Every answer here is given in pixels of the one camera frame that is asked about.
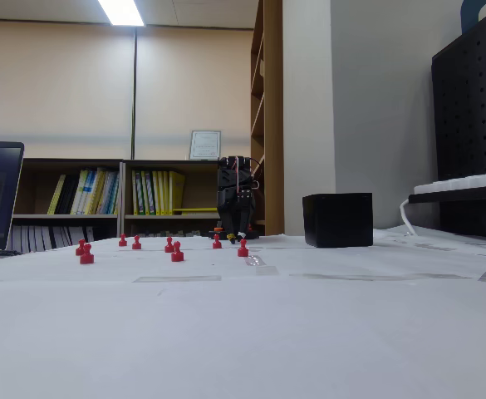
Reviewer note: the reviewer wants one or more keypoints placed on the red pawn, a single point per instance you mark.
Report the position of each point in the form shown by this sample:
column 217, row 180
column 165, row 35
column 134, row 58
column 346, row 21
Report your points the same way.
column 79, row 248
column 216, row 243
column 136, row 243
column 86, row 257
column 169, row 247
column 122, row 240
column 177, row 255
column 243, row 250

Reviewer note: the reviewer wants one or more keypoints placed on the red pawn back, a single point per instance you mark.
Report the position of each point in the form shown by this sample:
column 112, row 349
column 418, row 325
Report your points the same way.
column 136, row 243

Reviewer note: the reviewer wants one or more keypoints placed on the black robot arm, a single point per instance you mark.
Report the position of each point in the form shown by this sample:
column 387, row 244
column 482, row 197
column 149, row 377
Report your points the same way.
column 228, row 172

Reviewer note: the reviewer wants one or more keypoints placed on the black open box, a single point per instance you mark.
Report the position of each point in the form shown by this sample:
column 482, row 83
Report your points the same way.
column 338, row 220

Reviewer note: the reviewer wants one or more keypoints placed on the flat yellow folder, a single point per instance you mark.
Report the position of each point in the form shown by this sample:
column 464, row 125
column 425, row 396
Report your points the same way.
column 194, row 209

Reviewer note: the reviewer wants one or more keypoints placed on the framed white certificate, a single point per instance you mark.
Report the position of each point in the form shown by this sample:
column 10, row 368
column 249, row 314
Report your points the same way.
column 205, row 145

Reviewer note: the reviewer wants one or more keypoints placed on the yellow green binder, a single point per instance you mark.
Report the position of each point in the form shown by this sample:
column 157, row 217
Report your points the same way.
column 145, row 193
column 136, row 193

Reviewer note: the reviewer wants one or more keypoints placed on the tall wooden bookshelf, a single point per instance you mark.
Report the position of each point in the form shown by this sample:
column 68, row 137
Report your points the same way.
column 272, row 124

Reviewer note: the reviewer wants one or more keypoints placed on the white paper table cover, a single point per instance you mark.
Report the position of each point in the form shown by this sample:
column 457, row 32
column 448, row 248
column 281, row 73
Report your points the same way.
column 242, row 332

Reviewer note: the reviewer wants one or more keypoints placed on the white blue binder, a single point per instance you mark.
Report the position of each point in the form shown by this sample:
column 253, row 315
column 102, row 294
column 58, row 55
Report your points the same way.
column 109, row 193

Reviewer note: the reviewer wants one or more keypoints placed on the beige roller blind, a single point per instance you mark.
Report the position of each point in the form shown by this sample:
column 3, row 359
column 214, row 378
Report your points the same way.
column 51, row 83
column 192, row 83

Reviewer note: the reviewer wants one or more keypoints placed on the dark vertical pole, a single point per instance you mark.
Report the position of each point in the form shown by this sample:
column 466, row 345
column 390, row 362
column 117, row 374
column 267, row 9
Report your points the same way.
column 134, row 91

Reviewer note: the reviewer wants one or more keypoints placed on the white blue book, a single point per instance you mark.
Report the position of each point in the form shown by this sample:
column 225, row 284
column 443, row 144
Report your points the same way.
column 80, row 191

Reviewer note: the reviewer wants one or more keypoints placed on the black book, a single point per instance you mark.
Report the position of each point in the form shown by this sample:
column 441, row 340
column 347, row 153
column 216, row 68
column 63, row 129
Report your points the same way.
column 68, row 195

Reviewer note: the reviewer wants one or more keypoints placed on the thin yellow book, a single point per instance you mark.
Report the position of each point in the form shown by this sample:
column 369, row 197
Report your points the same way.
column 56, row 195

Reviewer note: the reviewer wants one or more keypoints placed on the ceiling light panel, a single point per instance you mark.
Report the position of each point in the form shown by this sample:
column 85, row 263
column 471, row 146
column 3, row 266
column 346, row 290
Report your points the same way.
column 121, row 11

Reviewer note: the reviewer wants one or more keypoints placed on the black pegboard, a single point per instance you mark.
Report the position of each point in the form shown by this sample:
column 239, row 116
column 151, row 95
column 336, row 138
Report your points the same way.
column 467, row 104

